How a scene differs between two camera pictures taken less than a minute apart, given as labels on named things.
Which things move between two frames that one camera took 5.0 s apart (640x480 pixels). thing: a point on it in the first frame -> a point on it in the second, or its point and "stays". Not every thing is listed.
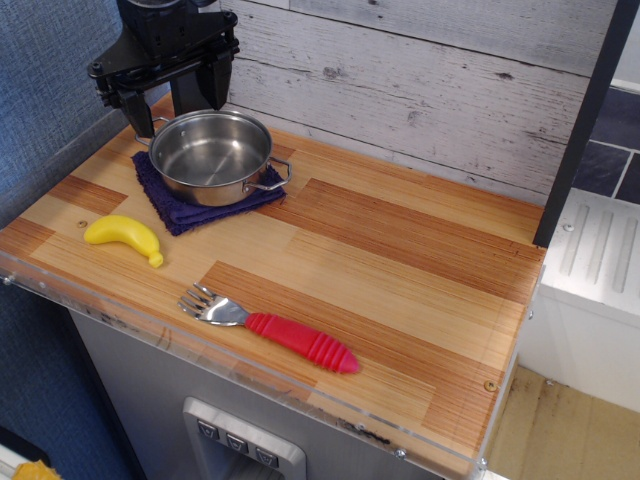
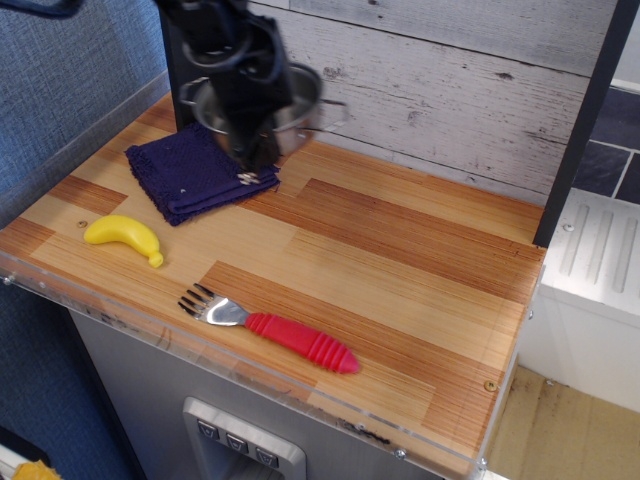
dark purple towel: (186, 218) -> (189, 172)
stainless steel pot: (211, 157) -> (307, 114)
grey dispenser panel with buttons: (207, 425) stays
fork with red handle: (323, 350) stays
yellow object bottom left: (34, 470) stays
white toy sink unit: (583, 331) stays
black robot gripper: (164, 39) -> (243, 53)
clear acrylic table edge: (269, 390) stays
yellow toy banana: (127, 230) stays
